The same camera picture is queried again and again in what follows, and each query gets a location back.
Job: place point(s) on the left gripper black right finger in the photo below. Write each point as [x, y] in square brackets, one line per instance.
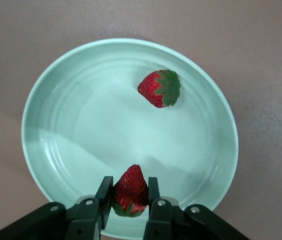
[160, 220]

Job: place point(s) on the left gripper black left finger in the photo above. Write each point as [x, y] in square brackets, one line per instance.
[85, 220]

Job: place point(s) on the red strawberry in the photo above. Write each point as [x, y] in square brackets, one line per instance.
[153, 90]
[132, 185]

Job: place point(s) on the pale green round plate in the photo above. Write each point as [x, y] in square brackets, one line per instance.
[105, 112]

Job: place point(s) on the brown table mat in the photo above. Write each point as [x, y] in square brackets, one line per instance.
[6, 50]

